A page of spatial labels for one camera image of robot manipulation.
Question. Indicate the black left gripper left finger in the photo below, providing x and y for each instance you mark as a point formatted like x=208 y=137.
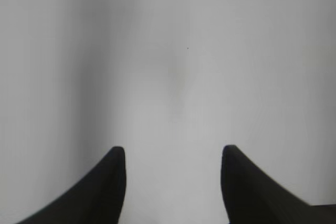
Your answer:
x=97 y=198

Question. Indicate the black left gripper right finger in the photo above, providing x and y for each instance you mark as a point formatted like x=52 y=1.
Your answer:
x=251 y=196

